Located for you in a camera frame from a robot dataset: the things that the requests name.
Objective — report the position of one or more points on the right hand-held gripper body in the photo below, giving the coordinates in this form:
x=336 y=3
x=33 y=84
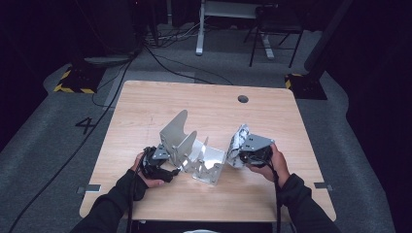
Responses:
x=257 y=144

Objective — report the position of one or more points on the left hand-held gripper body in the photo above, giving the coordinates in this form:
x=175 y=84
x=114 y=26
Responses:
x=154 y=166

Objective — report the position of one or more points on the grey metal file rack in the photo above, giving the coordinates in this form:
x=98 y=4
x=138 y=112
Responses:
x=176 y=136

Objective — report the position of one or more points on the person's left hand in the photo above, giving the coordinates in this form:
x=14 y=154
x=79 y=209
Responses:
x=137 y=166

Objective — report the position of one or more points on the person's right hand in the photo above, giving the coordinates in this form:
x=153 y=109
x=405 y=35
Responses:
x=278 y=168

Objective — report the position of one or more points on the round black table grommet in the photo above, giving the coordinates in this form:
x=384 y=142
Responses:
x=243 y=99

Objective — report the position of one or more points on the person's white garment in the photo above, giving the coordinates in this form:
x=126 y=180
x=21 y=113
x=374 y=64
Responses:
x=196 y=231

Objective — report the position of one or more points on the black yellow striped stand base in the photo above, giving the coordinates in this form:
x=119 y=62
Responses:
x=306 y=87
x=81 y=81

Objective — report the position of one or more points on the black chair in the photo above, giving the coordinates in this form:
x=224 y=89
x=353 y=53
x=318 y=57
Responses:
x=278 y=22

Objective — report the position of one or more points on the black slanted stand pole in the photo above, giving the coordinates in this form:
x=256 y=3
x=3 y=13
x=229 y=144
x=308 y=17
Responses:
x=327 y=35

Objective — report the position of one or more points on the grey table bracket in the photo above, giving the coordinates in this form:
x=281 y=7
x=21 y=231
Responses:
x=90 y=188
x=323 y=186

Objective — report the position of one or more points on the white desk frame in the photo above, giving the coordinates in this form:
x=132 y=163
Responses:
x=200 y=35

